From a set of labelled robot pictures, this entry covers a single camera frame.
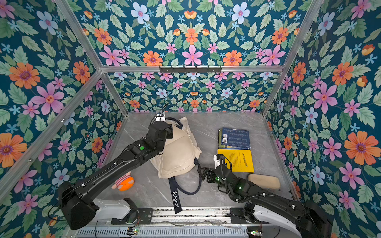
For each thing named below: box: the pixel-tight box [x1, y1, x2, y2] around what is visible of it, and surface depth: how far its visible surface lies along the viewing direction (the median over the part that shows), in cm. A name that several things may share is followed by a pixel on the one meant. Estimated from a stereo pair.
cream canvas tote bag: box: [150, 116, 203, 214], surface depth 88 cm
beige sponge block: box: [248, 173, 281, 189], surface depth 84 cm
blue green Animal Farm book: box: [217, 128, 225, 150], surface depth 98 cm
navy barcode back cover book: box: [221, 127, 252, 150], surface depth 98 cm
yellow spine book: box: [217, 148, 255, 173], surface depth 90 cm
